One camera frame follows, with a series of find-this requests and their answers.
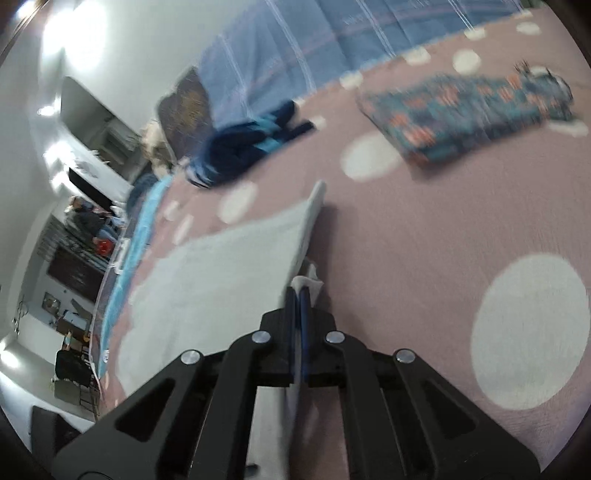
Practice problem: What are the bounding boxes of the pink polka dot blanket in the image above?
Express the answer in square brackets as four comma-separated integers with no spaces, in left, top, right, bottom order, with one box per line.
[100,6,590,468]

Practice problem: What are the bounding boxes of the dark tree pattern pillow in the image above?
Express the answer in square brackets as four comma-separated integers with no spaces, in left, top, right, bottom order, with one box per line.
[156,68,213,161]

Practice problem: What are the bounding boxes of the navy star pattern garment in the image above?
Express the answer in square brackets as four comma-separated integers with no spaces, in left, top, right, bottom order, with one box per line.
[185,100,315,189]

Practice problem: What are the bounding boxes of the beige clothes pile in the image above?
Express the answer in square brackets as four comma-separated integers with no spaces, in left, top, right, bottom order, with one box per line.
[140,120,174,179]

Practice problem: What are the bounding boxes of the light grey t-shirt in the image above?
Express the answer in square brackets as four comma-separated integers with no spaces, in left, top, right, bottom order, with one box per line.
[115,179,329,480]

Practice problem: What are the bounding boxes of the blue plaid pillow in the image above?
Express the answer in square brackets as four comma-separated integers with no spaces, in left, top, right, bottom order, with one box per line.
[197,0,522,126]

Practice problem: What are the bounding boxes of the light blue quilt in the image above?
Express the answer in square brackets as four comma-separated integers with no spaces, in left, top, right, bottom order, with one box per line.
[89,174,172,380]

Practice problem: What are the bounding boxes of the floral patterned small garment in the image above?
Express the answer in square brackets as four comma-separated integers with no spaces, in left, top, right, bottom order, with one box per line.
[358,64,574,168]

